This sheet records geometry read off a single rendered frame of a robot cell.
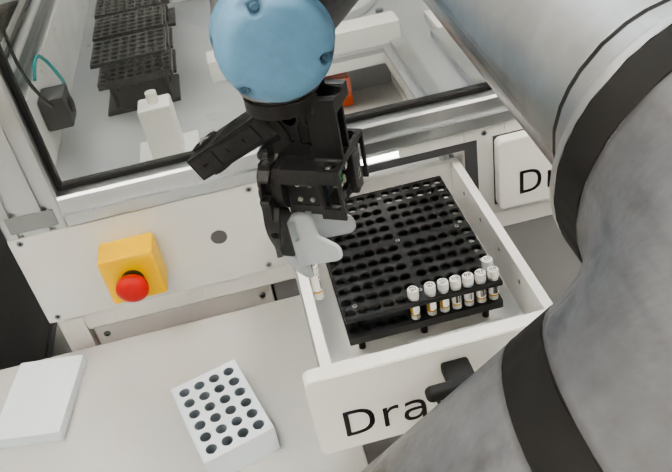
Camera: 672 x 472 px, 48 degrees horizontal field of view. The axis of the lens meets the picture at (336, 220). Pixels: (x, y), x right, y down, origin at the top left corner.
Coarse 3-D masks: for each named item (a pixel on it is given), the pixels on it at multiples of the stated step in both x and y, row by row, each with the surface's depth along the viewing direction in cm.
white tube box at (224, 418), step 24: (192, 384) 90; (216, 384) 89; (240, 384) 89; (192, 408) 87; (216, 408) 86; (240, 408) 86; (192, 432) 84; (216, 432) 84; (240, 432) 84; (264, 432) 82; (216, 456) 81; (240, 456) 82; (264, 456) 84
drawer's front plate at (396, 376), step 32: (512, 320) 72; (384, 352) 72; (416, 352) 71; (448, 352) 71; (480, 352) 72; (320, 384) 70; (352, 384) 71; (384, 384) 72; (416, 384) 73; (320, 416) 73; (352, 416) 74
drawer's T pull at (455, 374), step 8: (456, 360) 72; (464, 360) 72; (448, 368) 71; (456, 368) 71; (464, 368) 71; (472, 368) 71; (448, 376) 70; (456, 376) 70; (464, 376) 70; (440, 384) 70; (448, 384) 69; (456, 384) 69; (432, 392) 69; (440, 392) 69; (448, 392) 69; (432, 400) 69; (440, 400) 70
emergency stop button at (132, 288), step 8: (120, 280) 93; (128, 280) 92; (136, 280) 92; (144, 280) 93; (120, 288) 92; (128, 288) 92; (136, 288) 93; (144, 288) 93; (120, 296) 93; (128, 296) 93; (136, 296) 93; (144, 296) 94
